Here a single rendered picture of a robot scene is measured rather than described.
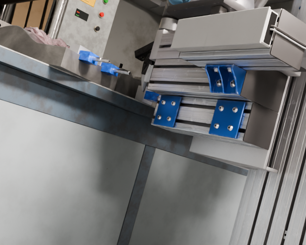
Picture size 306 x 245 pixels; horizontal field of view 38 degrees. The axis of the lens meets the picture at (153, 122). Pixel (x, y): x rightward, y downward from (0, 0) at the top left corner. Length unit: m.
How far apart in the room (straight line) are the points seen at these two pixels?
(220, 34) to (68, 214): 0.79
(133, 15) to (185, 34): 4.46
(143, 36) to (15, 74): 4.30
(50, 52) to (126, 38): 4.13
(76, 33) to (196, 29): 1.50
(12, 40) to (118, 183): 0.57
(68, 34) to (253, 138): 1.54
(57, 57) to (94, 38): 1.23
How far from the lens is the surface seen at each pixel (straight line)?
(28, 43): 1.34
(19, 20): 4.62
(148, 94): 1.47
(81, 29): 2.43
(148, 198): 1.63
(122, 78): 1.49
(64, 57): 1.24
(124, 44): 5.36
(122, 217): 1.57
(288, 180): 1.09
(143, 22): 5.52
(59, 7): 2.23
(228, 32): 0.89
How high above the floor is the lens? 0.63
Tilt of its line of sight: 4 degrees up
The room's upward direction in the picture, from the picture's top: 16 degrees clockwise
